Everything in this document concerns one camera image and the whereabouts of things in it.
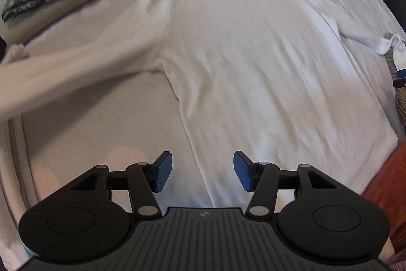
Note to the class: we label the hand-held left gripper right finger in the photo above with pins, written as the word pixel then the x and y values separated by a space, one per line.
pixel 241 171

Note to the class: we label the grey pink-dotted bed sheet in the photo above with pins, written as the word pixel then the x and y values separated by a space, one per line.
pixel 104 131

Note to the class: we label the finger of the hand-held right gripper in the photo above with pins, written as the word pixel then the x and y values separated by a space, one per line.
pixel 401 74

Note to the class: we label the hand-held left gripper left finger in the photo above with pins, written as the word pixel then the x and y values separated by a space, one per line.
pixel 163 171

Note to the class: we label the white long-sleeve shirt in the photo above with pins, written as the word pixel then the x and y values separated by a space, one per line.
pixel 253 67

